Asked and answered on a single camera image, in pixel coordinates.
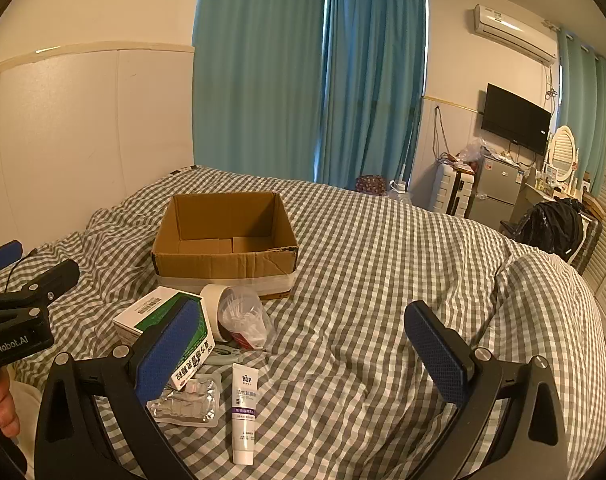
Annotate grey mini fridge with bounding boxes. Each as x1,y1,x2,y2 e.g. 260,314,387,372
468,153,523,222

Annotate wide teal curtain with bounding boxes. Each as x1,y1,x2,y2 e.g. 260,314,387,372
193,0,326,184

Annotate black bag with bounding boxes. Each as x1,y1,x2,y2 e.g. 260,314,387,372
512,198,586,262

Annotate teal curtain by closet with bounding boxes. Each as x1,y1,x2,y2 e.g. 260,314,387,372
555,26,606,182

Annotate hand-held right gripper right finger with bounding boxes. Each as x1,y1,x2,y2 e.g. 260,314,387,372
404,301,570,480

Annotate hanging wall cable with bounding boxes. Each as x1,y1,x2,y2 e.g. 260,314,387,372
432,105,452,162

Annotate thin black cable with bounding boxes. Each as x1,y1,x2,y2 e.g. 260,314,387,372
3,249,40,292

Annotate silver blister pack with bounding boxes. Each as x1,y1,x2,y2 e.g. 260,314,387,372
146,373,222,429

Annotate clear cotton swab container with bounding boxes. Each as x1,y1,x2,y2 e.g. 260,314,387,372
218,287,276,351

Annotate plastic bags on fridge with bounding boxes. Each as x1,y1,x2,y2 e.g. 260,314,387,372
455,137,490,166

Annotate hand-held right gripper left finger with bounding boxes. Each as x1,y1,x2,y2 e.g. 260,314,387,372
34,296,208,480

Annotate narrow teal curtain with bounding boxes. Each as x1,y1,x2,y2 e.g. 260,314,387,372
316,0,429,192

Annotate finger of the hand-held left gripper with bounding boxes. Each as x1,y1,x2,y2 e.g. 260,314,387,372
0,240,24,278
0,259,82,313

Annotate grey checked blanket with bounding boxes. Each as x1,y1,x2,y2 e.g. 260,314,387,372
0,165,606,480

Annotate white toothpaste tube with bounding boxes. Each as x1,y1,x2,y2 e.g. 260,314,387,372
225,363,260,466

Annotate pale suitcase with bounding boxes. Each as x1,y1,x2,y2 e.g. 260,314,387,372
429,162,476,219

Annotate dark patterned bag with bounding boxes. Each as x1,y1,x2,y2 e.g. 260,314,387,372
355,174,389,196

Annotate white oval mirror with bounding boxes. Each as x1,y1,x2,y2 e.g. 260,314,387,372
542,125,582,187

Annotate pale green hand tool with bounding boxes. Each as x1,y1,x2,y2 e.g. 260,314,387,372
205,342,244,366

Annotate green and white medicine box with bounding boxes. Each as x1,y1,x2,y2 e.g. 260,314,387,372
112,287,222,391

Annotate black wall television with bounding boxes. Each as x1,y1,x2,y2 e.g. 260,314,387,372
481,83,553,157

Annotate clear water bottle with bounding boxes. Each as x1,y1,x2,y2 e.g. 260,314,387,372
388,178,414,206

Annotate white air conditioner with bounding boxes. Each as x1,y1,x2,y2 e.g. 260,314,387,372
472,3,558,66

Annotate cardboard box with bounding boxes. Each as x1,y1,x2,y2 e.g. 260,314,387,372
151,191,300,301

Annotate cardboard tape roll core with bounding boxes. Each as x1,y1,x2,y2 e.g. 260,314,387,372
200,283,244,347

